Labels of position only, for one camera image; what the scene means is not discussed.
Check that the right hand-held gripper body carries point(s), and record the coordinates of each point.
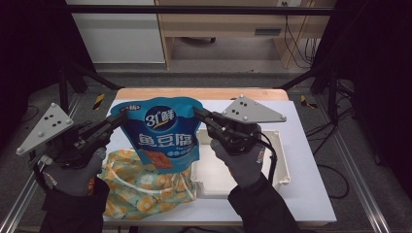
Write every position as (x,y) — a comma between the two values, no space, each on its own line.
(251,111)

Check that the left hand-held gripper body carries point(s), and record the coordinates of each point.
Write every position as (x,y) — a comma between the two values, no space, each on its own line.
(45,127)

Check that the white plastic tray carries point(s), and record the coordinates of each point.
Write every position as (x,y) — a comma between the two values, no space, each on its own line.
(210,174)

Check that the blue snack packet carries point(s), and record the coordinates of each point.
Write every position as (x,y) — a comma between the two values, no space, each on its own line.
(162,139)

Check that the orange patterned teal cloth bag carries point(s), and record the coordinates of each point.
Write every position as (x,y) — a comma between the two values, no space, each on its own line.
(145,194)

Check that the person's right hand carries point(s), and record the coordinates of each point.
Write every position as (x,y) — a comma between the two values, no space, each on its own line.
(244,166)

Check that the person's left hand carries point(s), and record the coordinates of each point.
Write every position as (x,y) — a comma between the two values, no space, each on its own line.
(76,179)

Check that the yellow black tape marker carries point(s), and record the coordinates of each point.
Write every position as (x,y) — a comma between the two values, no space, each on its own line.
(304,101)
(98,101)

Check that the white table sheet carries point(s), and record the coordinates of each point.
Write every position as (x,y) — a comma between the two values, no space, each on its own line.
(307,168)

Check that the black curtain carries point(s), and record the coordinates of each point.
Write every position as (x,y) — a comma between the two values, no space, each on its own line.
(29,48)
(379,81)

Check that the white cabinet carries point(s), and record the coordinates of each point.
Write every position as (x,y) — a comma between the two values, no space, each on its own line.
(120,39)

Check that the wooden desk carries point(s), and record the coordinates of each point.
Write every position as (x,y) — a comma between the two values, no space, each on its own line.
(223,22)

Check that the black frame stand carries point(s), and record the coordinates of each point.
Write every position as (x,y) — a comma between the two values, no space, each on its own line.
(324,81)
(74,81)

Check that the aluminium rail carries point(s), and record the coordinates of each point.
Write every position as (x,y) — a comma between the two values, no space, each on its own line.
(353,174)
(19,200)

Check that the black horizontal frame bar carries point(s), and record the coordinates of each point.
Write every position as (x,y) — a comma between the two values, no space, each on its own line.
(194,9)

